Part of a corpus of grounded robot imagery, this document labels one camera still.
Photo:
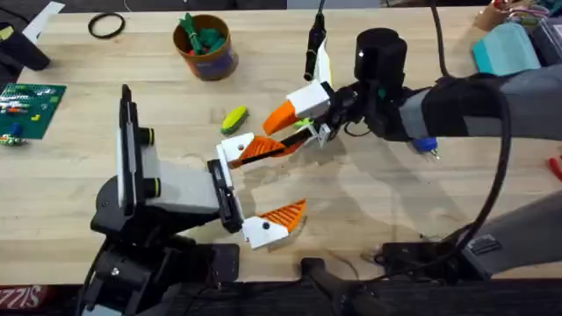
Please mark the dark lidded box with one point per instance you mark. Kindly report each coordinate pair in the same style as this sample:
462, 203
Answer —
549, 41

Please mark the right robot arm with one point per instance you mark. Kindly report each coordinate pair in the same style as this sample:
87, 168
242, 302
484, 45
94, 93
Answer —
461, 109

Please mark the green board with blocks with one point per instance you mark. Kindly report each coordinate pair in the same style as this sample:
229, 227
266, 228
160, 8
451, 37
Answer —
30, 109

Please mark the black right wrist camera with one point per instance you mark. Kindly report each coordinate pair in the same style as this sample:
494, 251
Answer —
314, 44

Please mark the brown tub with toys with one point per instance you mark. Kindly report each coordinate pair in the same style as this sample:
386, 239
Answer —
206, 48

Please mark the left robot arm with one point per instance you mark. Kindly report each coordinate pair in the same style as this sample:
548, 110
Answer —
131, 272

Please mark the blue electric screwdriver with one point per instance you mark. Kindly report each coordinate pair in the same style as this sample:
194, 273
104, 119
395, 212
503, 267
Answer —
423, 145

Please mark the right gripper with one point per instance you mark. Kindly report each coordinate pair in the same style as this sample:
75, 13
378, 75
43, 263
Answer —
379, 57

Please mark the orange ribbed wedge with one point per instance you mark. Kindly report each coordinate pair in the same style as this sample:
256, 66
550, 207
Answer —
261, 147

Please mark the cardboard box of items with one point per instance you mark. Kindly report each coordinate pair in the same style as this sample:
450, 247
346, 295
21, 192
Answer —
496, 13

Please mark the yellow green corn toy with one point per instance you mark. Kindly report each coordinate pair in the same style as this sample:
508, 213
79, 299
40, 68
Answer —
235, 119

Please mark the teal cloth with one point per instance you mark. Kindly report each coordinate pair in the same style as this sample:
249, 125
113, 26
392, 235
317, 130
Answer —
505, 50

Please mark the black rail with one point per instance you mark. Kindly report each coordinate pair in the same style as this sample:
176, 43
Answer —
439, 300

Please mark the white paper strip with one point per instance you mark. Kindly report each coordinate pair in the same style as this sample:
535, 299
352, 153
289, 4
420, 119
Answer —
41, 19

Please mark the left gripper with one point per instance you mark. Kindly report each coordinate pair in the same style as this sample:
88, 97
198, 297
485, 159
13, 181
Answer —
184, 193

